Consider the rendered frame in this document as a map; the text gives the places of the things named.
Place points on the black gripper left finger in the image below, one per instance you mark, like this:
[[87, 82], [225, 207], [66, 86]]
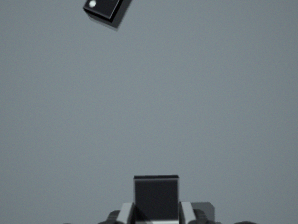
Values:
[[124, 216]]

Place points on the black domino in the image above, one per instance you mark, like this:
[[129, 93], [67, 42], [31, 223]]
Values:
[[104, 9], [156, 199]]

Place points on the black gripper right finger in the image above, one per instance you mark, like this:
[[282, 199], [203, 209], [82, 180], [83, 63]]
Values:
[[187, 216]]

